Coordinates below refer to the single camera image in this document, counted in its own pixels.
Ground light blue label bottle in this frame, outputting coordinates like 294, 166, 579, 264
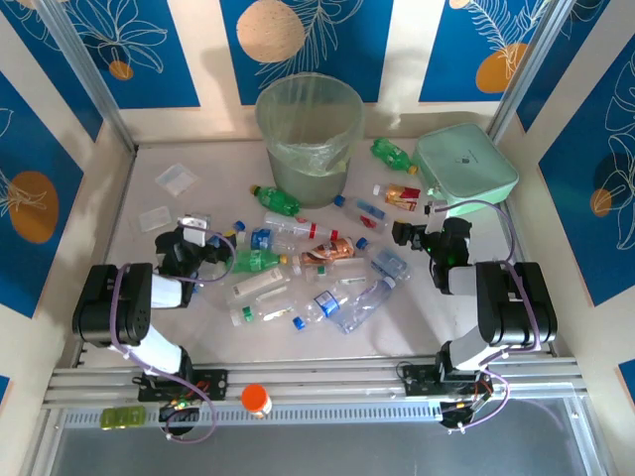
355, 236, 413, 284

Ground green bottle yellow cap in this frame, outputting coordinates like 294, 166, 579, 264
249, 184, 302, 217
232, 249, 289, 275
371, 137, 420, 176

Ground red yellow snack packet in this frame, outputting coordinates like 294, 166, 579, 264
373, 182, 423, 212

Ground blue label bottle white cap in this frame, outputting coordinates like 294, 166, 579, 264
235, 226, 302, 255

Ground clear bottle barcode label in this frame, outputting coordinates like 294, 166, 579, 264
226, 265, 303, 302

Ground clear bottle red blue label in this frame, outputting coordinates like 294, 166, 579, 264
333, 194, 390, 232

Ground clear bottle green band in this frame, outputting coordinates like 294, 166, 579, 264
228, 302, 295, 328

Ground clear square plastic bottle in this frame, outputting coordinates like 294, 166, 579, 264
253, 289, 294, 306

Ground clear bottle white strip label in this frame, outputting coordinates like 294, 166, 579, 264
307, 264, 372, 295

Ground clear bottle red cap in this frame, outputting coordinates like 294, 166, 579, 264
262, 211, 341, 242

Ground copper brown label bottle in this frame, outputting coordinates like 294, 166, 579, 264
292, 236, 357, 268

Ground large clear bluish bottle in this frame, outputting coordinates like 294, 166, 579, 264
336, 276, 398, 336

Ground crushed blue label bottle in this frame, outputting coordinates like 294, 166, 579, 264
292, 289, 351, 331

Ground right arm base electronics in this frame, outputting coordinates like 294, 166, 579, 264
439, 384, 497, 428

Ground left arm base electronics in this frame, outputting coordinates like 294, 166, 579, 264
158, 395, 202, 423

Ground translucent green trash bin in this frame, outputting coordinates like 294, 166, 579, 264
256, 73, 365, 209

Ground pale green bin liner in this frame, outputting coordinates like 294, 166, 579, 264
255, 72, 366, 179

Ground clear plastic box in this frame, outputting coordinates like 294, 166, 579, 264
154, 163, 199, 199
136, 206, 174, 234

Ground mint green zip case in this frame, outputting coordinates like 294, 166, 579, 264
411, 122, 521, 215

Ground orange cap jar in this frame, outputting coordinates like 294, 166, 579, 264
241, 384, 273, 420

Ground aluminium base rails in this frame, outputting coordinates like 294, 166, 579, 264
42, 346, 584, 411

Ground yellow green plastic block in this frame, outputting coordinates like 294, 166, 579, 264
100, 405, 148, 430

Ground grey metal platform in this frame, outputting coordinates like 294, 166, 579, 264
29, 396, 614, 476

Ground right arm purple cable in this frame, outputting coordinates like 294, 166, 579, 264
434, 198, 543, 433

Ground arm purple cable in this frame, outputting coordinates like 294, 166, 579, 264
434, 198, 543, 433
109, 220, 238, 445

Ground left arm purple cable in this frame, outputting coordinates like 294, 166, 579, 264
109, 220, 238, 445

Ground aluminium frame post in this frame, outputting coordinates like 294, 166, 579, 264
35, 0, 140, 156
487, 0, 579, 146

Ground grey slotted cable duct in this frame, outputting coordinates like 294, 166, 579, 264
60, 401, 445, 431

